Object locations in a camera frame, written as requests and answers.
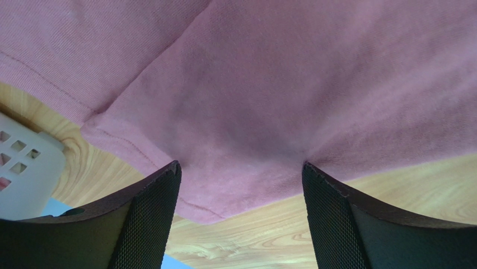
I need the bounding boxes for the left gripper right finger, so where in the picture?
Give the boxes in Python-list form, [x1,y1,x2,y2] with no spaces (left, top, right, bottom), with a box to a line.
[302,163,476,268]

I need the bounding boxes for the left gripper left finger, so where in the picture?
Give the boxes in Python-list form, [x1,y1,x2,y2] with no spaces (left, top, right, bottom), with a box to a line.
[1,161,181,268]

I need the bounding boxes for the pink t shirt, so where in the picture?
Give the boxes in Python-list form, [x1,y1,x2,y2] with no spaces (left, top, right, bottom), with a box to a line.
[1,1,476,224]

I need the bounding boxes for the white plastic basket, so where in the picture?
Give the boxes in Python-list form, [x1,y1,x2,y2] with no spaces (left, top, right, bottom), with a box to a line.
[1,114,66,221]

